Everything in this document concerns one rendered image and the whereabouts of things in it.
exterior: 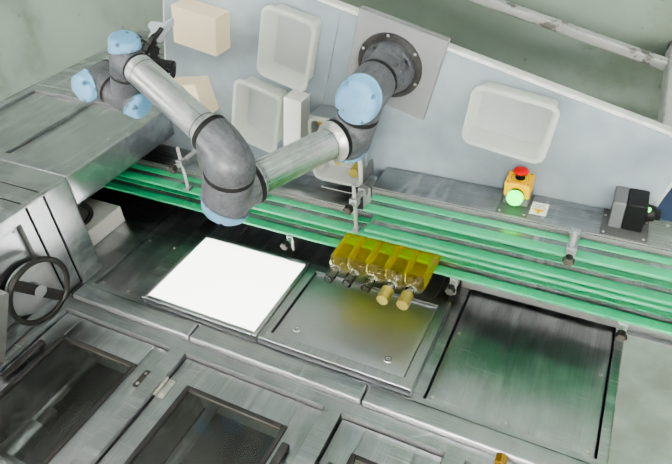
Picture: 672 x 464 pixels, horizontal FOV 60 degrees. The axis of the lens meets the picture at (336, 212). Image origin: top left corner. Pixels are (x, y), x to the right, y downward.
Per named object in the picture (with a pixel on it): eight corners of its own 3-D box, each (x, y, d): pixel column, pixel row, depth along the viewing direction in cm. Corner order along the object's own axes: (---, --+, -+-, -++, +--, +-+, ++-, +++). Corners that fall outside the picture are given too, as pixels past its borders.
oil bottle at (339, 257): (357, 231, 188) (327, 273, 173) (356, 217, 185) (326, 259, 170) (373, 235, 186) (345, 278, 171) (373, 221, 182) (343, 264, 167)
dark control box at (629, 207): (610, 208, 159) (607, 226, 153) (616, 184, 154) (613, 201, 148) (644, 215, 155) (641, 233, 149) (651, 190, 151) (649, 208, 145)
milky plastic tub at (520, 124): (482, 70, 154) (473, 84, 148) (568, 93, 147) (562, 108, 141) (468, 127, 165) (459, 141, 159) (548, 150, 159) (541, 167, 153)
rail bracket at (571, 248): (567, 233, 154) (558, 265, 145) (571, 211, 150) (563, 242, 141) (583, 237, 153) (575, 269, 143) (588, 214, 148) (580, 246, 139)
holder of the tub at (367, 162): (327, 177, 198) (317, 190, 193) (320, 103, 182) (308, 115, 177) (374, 187, 192) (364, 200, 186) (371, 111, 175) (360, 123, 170)
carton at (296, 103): (292, 152, 199) (283, 161, 195) (293, 89, 184) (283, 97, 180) (308, 157, 197) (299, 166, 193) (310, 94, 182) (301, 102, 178)
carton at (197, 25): (186, -3, 182) (170, 4, 177) (229, 11, 178) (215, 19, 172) (188, 33, 190) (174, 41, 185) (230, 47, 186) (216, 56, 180)
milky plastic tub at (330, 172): (325, 165, 195) (313, 178, 189) (319, 103, 182) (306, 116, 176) (373, 174, 188) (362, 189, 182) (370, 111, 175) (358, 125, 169)
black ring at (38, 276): (69, 290, 190) (15, 336, 175) (45, 239, 178) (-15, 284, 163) (80, 293, 188) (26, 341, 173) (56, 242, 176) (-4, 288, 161)
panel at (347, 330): (207, 239, 210) (143, 302, 186) (205, 233, 208) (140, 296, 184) (450, 308, 175) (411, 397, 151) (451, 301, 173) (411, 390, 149)
